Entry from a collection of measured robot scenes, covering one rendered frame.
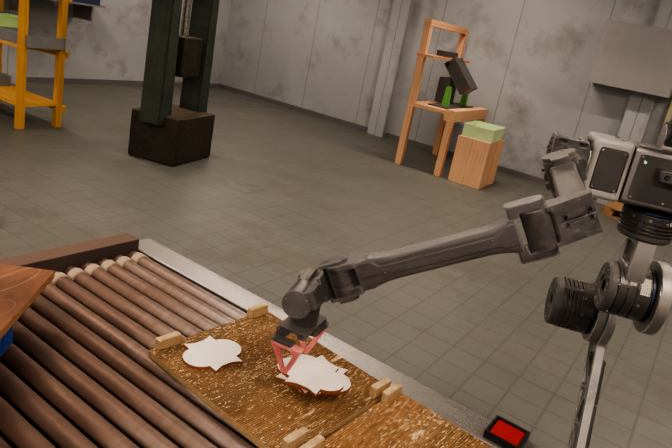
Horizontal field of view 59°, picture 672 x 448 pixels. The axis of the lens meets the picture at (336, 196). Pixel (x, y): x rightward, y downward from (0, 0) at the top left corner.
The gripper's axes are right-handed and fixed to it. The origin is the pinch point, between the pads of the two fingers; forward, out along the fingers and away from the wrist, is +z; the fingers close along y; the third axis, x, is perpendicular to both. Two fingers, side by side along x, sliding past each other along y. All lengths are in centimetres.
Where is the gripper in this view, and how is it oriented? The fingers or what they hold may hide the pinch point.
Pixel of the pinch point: (295, 359)
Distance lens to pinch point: 129.2
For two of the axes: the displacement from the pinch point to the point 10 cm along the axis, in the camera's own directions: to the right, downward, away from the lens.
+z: -2.0, 9.4, 2.8
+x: -9.0, -2.9, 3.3
